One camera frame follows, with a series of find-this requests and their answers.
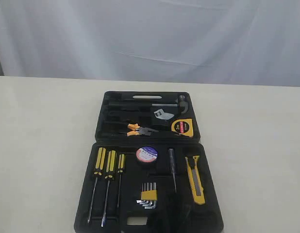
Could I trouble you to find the pliers black orange handles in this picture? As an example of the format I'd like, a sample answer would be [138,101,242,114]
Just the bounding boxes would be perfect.
[106,122,160,138]

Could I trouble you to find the yellow tape measure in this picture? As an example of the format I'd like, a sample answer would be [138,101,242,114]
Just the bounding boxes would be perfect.
[171,118,194,138]

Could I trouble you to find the black PVC insulating tape roll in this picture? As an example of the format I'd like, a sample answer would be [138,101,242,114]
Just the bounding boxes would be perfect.
[136,146,158,167]

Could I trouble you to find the black plastic tool case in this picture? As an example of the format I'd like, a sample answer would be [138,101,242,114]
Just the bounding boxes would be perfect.
[74,91,224,233]

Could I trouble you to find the yellow utility knife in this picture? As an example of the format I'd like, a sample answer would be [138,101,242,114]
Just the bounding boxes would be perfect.
[185,155,205,205]

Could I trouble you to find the silver adjustable wrench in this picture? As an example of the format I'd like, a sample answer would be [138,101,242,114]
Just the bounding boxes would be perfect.
[154,109,174,120]

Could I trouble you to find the small yellow black screwdriver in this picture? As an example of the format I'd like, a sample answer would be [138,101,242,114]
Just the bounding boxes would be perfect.
[117,153,125,209]

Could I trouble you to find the medium yellow black screwdriver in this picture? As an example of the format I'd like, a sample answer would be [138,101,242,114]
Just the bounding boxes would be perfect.
[101,150,117,227]

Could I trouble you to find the large yellow black screwdriver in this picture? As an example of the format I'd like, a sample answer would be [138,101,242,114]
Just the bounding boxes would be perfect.
[87,147,106,224]

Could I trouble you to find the hex key set yellow holder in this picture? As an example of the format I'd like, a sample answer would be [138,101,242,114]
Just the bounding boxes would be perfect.
[136,183,158,210]

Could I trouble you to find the white backdrop curtain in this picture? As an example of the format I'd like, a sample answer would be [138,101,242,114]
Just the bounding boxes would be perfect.
[0,0,300,86]

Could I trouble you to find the claw hammer black handle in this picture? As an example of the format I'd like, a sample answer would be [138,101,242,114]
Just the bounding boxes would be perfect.
[108,95,189,118]

